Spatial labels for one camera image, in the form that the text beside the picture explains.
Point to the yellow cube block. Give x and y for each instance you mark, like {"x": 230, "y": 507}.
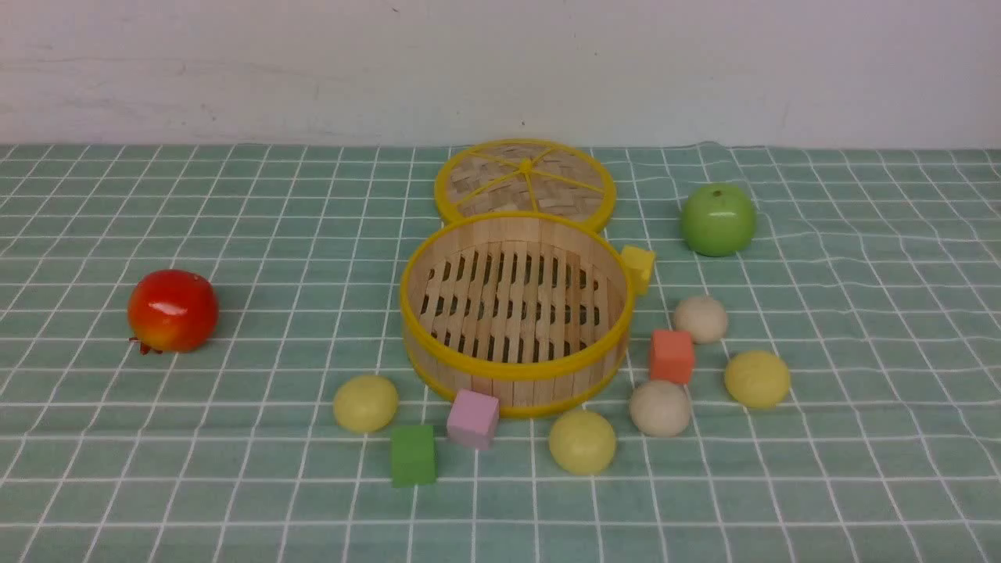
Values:
{"x": 640, "y": 264}

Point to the pink cube block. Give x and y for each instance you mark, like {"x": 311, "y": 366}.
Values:
{"x": 473, "y": 418}

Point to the woven bamboo steamer lid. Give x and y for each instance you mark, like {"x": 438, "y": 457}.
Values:
{"x": 526, "y": 174}

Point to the yellow bun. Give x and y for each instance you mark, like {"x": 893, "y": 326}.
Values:
{"x": 582, "y": 442}
{"x": 366, "y": 403}
{"x": 757, "y": 379}

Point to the green apple toy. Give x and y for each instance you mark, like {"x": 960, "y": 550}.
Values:
{"x": 718, "y": 219}

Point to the yellow bun front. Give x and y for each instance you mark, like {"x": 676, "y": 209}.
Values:
{"x": 582, "y": 442}

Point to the white bun back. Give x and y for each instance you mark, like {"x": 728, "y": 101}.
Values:
{"x": 703, "y": 317}

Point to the bamboo steamer tray yellow rim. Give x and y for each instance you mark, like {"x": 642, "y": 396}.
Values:
{"x": 526, "y": 307}

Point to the green checked tablecloth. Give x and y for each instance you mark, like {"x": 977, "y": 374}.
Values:
{"x": 873, "y": 274}

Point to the white bun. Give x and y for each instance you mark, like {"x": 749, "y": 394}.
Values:
{"x": 660, "y": 409}
{"x": 703, "y": 317}

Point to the orange cube block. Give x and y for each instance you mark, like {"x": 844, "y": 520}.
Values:
{"x": 671, "y": 356}

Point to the white bun front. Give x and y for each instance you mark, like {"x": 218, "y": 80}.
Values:
{"x": 660, "y": 409}

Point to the green cube block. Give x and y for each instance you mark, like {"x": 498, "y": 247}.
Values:
{"x": 413, "y": 455}

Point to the red pomegranate toy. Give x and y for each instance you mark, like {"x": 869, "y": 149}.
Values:
{"x": 172, "y": 311}

